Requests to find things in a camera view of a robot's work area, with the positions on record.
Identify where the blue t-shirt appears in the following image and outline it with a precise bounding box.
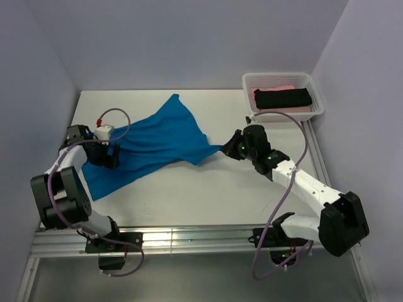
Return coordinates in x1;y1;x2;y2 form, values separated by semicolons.
82;94;221;201

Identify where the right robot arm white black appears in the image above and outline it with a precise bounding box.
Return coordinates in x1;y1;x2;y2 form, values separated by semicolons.
221;125;370;257

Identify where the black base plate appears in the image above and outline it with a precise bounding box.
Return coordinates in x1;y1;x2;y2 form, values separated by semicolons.
84;232;143;254
248;226;308;249

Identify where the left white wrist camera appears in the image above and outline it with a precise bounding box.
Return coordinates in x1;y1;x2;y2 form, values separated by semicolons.
94;125;115;141

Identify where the white plastic basket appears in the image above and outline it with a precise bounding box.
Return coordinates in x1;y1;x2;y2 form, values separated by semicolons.
242;72;324;123

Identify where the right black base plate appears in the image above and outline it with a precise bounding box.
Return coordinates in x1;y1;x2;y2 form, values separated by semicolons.
248;226;308;249

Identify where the aluminium rail frame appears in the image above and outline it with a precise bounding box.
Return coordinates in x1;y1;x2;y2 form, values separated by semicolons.
16;121;379;301

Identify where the black rolled t-shirt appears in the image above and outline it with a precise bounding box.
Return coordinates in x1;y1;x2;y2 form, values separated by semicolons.
253;88;313;109

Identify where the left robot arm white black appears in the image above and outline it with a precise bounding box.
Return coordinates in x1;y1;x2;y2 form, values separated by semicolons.
30;125;123;251

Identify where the pink folded t-shirt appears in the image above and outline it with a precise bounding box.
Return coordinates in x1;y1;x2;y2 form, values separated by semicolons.
250;86;311;113

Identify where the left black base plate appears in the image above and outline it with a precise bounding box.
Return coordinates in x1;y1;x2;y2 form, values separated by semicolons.
84;232;143;254

